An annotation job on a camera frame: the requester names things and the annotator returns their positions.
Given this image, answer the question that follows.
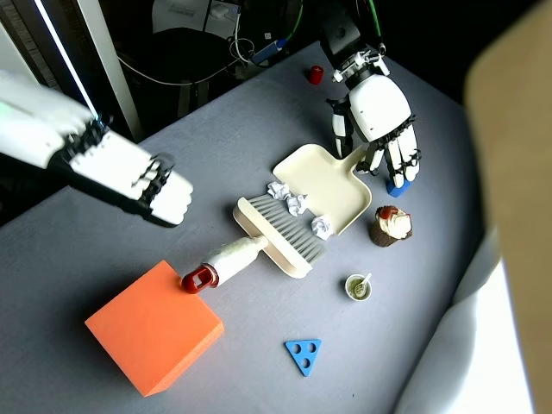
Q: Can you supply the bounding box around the white device box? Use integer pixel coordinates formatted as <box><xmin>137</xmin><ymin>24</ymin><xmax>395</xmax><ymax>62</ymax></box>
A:
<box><xmin>153</xmin><ymin>0</ymin><xmax>241</xmax><ymax>40</ymax></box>

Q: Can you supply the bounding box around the white paper ball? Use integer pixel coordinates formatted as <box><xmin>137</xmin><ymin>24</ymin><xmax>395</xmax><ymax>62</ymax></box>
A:
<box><xmin>266</xmin><ymin>180</ymin><xmax>291</xmax><ymax>201</ymax></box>
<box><xmin>285</xmin><ymin>193</ymin><xmax>309</xmax><ymax>217</ymax></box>
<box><xmin>310</xmin><ymin>215</ymin><xmax>332</xmax><ymax>242</ymax></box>

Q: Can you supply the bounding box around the small blue cube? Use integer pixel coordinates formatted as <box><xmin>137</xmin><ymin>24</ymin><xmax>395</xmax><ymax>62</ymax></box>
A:
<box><xmin>386</xmin><ymin>179</ymin><xmax>412</xmax><ymax>198</ymax></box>

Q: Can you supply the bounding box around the cream plastic dustpan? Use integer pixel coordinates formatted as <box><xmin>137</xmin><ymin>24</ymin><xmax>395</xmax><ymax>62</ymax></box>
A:
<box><xmin>272</xmin><ymin>143</ymin><xmax>373</xmax><ymax>237</ymax></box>

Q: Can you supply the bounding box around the green cable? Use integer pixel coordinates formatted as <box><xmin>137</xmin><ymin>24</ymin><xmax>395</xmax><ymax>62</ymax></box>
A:
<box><xmin>282</xmin><ymin>0</ymin><xmax>304</xmax><ymax>47</ymax></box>

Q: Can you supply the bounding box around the black office chair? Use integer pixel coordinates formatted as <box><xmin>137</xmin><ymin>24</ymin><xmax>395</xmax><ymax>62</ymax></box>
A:
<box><xmin>114</xmin><ymin>26</ymin><xmax>242</xmax><ymax>120</ymax></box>

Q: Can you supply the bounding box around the orange box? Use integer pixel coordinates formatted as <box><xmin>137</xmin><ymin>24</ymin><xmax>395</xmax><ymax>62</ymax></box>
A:
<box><xmin>84</xmin><ymin>259</ymin><xmax>225</xmax><ymax>398</ymax></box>

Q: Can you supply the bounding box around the white upright board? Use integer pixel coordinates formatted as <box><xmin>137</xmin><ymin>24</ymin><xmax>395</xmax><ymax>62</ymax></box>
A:
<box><xmin>77</xmin><ymin>0</ymin><xmax>144</xmax><ymax>141</ymax></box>

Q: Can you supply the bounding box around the thin white cable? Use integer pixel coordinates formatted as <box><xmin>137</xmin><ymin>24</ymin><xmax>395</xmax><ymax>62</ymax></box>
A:
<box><xmin>116</xmin><ymin>36</ymin><xmax>256</xmax><ymax>87</ymax></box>

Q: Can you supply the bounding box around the toy cupcake with cream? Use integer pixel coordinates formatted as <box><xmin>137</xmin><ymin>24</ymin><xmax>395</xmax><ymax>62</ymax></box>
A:
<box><xmin>368</xmin><ymin>205</ymin><xmax>414</xmax><ymax>248</ymax></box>

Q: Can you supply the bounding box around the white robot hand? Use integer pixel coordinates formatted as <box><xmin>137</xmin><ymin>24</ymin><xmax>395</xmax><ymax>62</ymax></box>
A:
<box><xmin>0</xmin><ymin>68</ymin><xmax>195</xmax><ymax>229</ymax></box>
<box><xmin>326</xmin><ymin>73</ymin><xmax>423</xmax><ymax>190</ymax></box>

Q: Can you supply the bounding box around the grey table cloth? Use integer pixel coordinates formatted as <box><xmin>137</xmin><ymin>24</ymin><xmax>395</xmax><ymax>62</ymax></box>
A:
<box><xmin>0</xmin><ymin>41</ymin><xmax>504</xmax><ymax>414</ymax></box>

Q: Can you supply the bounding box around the white fabric cover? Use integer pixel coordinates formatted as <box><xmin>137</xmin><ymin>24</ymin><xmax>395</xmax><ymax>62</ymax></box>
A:
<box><xmin>394</xmin><ymin>228</ymin><xmax>536</xmax><ymax>414</ymax></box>

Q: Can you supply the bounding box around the blue triangle block with holes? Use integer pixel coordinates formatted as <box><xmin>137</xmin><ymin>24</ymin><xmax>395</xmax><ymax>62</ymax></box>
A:
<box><xmin>284</xmin><ymin>338</ymin><xmax>323</xmax><ymax>378</ymax></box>

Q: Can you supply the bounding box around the small white bowl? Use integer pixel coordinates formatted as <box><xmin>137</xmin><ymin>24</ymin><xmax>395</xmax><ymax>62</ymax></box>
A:
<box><xmin>344</xmin><ymin>273</ymin><xmax>373</xmax><ymax>302</ymax></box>

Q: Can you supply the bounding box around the grey adapter with blue plug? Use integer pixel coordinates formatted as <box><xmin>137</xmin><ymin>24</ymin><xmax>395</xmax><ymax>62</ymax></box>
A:
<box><xmin>252</xmin><ymin>37</ymin><xmax>289</xmax><ymax>66</ymax></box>

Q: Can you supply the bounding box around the cream hand broom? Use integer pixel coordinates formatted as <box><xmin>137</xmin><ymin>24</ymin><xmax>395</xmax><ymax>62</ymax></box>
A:
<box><xmin>180</xmin><ymin>193</ymin><xmax>327</xmax><ymax>295</ymax></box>

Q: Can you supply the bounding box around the beige blurred panel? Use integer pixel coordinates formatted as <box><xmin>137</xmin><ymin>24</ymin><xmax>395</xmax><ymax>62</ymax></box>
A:
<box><xmin>463</xmin><ymin>0</ymin><xmax>552</xmax><ymax>414</ymax></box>

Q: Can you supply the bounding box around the bright light strip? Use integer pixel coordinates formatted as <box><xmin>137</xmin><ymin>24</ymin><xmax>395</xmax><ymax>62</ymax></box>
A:
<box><xmin>34</xmin><ymin>0</ymin><xmax>99</xmax><ymax>120</ymax></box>

